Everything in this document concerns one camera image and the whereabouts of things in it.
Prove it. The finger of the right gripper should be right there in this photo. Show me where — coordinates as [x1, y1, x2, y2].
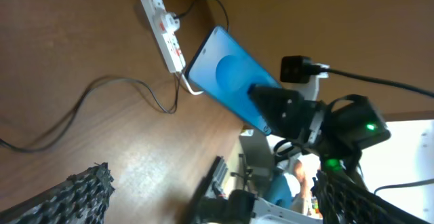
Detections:
[248, 85, 304, 136]

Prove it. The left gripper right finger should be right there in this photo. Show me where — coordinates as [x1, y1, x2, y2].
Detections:
[312, 171, 428, 224]

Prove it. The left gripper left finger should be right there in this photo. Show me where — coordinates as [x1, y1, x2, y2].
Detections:
[1, 162, 115, 224]

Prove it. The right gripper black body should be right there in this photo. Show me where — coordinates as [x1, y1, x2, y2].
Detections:
[271, 91, 330, 147]

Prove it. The blue screen Samsung smartphone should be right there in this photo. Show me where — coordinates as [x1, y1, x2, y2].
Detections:
[184, 25, 283, 136]

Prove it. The black USB charging cable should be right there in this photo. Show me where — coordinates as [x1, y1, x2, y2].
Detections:
[0, 0, 231, 154]

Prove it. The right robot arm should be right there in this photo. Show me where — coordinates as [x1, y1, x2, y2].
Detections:
[189, 86, 399, 223]

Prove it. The white USB charger adapter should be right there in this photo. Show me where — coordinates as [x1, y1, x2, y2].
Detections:
[153, 10, 180, 34]

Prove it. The white power strip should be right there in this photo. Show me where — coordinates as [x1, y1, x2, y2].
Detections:
[140, 0, 186, 73]

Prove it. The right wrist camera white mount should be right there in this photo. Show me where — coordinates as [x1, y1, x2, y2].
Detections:
[279, 55, 330, 100]

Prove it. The white power strip cord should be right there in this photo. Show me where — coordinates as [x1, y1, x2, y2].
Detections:
[179, 71, 205, 96]

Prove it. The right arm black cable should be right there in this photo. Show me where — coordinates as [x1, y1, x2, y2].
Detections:
[304, 64, 434, 196]

